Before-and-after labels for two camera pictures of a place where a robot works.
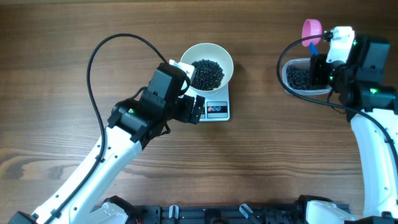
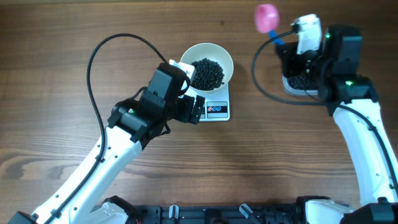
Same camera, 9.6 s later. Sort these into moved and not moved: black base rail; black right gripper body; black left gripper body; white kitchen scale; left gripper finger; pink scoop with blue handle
Moved: black right gripper body; pink scoop with blue handle
Not moved: black base rail; white kitchen scale; black left gripper body; left gripper finger
